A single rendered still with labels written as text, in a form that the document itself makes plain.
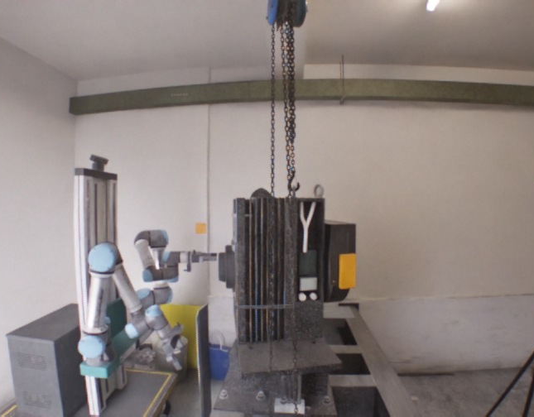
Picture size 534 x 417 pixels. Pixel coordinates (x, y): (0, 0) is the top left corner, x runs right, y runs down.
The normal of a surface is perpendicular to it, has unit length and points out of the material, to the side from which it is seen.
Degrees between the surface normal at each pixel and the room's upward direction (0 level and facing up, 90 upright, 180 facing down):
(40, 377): 90
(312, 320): 90
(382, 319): 90
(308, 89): 90
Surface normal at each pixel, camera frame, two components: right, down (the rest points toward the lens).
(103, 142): -0.09, 0.01
